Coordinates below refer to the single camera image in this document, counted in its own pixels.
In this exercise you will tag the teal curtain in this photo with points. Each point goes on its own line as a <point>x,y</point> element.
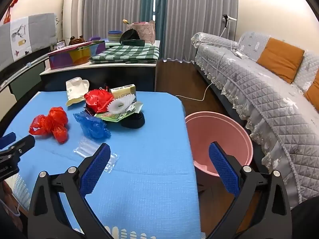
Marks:
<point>152,10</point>

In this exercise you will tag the white rod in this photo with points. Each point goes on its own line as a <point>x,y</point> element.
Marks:
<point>29,64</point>

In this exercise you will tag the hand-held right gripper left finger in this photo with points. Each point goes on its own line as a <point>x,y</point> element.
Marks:
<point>96,169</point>

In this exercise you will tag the dark green tray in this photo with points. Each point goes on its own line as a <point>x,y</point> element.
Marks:
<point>133,42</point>

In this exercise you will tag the small photo frame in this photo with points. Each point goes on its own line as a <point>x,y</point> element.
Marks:
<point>60,44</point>

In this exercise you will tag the stack of coloured bowls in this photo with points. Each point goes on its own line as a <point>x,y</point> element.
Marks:
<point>114,36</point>

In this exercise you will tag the person's dark clothing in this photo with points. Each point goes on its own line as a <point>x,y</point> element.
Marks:
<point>309,219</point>

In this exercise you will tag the dark cabinet with white top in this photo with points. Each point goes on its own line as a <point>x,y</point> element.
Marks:
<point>99,77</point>

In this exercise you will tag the small red plastic bag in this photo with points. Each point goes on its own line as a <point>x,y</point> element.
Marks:
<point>98,99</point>

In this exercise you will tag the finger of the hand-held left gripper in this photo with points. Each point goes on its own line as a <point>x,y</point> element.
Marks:
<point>23,144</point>
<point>7,139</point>

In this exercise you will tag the blue plastic bag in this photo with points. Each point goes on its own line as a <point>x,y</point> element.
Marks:
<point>93,125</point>

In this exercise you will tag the cream paper pouch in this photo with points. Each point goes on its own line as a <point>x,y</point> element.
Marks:
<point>74,89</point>

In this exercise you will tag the purple plastic item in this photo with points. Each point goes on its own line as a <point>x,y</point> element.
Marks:
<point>93,38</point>

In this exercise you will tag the red wall ornament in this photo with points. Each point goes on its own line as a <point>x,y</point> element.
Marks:
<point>17,0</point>

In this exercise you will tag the green checked cloth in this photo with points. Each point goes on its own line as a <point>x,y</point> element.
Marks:
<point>124,53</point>

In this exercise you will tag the yellow tissue pack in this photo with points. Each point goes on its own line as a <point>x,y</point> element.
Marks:
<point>123,90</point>

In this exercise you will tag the black hat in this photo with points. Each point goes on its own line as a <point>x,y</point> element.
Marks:
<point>129,34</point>

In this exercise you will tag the large orange cushion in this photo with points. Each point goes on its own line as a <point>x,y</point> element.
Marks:
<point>280,58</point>

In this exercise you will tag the grey curtain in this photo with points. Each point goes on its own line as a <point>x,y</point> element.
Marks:
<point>112,5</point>
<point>199,12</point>

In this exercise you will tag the pink plastic bin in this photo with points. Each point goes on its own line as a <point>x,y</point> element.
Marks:
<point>211,129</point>

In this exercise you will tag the blue table mat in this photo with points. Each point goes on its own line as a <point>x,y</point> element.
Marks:
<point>149,154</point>

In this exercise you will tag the grey white cover cloth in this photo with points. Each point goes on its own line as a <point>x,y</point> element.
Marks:
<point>37,29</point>

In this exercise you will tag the grey quilted sofa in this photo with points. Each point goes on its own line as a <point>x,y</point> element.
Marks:
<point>261,97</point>

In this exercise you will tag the green snack wrapper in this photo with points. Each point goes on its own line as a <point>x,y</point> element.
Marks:
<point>109,117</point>

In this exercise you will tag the pink lace basket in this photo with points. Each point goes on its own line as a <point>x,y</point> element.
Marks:
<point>145,32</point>

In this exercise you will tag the yellow flower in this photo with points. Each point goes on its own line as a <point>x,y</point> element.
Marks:
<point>125,21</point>

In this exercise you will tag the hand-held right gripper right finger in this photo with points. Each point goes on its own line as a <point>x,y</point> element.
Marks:
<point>224,169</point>

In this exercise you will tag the white foam net sleeve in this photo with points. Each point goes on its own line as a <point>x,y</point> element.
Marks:
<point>119,105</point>

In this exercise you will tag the white tower air conditioner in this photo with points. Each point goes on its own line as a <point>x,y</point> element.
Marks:
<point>74,12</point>

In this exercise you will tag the clear plastic wrapper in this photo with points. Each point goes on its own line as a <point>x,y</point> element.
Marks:
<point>86,148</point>

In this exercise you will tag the large red plastic bag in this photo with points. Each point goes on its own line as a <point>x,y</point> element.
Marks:
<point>53,122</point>

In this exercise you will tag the colourful storage box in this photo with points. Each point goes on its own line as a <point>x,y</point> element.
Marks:
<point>69,57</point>

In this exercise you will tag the black elastic band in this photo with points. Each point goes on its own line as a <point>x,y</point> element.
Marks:
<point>133,123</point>

